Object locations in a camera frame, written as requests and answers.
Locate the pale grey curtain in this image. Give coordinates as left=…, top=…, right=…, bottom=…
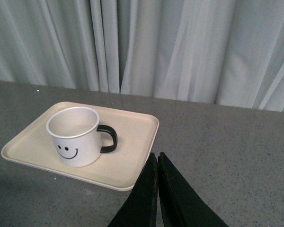
left=0, top=0, right=284, bottom=112

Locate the beige rectangular tray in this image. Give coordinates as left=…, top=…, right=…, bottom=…
left=1, top=102, right=160, bottom=191

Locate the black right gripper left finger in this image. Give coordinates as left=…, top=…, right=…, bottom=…
left=109, top=153, right=159, bottom=227

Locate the white smiley face mug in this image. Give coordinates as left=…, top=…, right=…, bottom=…
left=46, top=106, right=118, bottom=167

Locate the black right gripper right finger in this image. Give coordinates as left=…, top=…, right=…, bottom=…
left=158, top=152, right=227, bottom=227

